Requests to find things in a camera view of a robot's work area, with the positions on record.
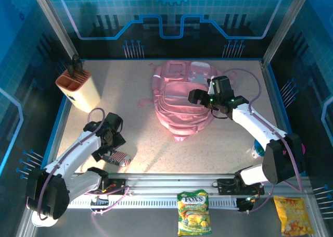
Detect flag print pencil case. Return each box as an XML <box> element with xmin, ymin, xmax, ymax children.
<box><xmin>101</xmin><ymin>151</ymin><xmax>131</xmax><ymax>168</ymax></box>

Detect pink backpack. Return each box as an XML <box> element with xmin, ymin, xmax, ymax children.
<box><xmin>137</xmin><ymin>60</ymin><xmax>236</xmax><ymax>143</ymax></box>

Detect black controller box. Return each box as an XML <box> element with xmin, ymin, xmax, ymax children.
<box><xmin>91</xmin><ymin>196</ymin><xmax>110</xmax><ymax>208</ymax></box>
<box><xmin>236</xmin><ymin>195</ymin><xmax>257</xmax><ymax>213</ymax></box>

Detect cream knife block orange top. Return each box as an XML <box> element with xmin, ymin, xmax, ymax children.
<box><xmin>55</xmin><ymin>69</ymin><xmax>101</xmax><ymax>114</ymax></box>

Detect teal and white cup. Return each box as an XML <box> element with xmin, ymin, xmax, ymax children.
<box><xmin>251</xmin><ymin>139</ymin><xmax>266</xmax><ymax>159</ymax></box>

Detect green candy bag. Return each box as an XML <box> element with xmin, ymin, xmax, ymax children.
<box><xmin>176</xmin><ymin>189</ymin><xmax>213</xmax><ymax>236</ymax></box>

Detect yellow snack bag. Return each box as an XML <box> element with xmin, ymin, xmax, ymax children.
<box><xmin>273</xmin><ymin>195</ymin><xmax>315</xmax><ymax>237</ymax></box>

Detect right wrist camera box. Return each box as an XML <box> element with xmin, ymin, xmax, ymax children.
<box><xmin>207</xmin><ymin>76</ymin><xmax>216</xmax><ymax>95</ymax></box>

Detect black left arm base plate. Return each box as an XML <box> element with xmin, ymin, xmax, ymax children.
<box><xmin>103</xmin><ymin>178</ymin><xmax>125</xmax><ymax>196</ymax></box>

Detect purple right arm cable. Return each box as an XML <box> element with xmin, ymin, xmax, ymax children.
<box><xmin>225</xmin><ymin>68</ymin><xmax>305</xmax><ymax>216</ymax></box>

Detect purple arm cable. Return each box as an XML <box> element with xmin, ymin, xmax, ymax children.
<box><xmin>225</xmin><ymin>68</ymin><xmax>305</xmax><ymax>216</ymax></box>
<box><xmin>25</xmin><ymin>107</ymin><xmax>130</xmax><ymax>237</ymax></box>

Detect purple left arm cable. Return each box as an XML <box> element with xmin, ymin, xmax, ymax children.
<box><xmin>25</xmin><ymin>107</ymin><xmax>130</xmax><ymax>237</ymax></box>

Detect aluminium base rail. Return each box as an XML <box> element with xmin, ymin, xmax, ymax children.
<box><xmin>31</xmin><ymin>173</ymin><xmax>315</xmax><ymax>209</ymax></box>

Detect aluminium frame post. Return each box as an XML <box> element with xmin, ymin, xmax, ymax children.
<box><xmin>262</xmin><ymin>0</ymin><xmax>314</xmax><ymax>66</ymax></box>
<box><xmin>29</xmin><ymin>0</ymin><xmax>79</xmax><ymax>62</ymax></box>

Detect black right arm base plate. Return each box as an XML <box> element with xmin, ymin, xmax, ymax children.
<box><xmin>217</xmin><ymin>178</ymin><xmax>265</xmax><ymax>196</ymax></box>

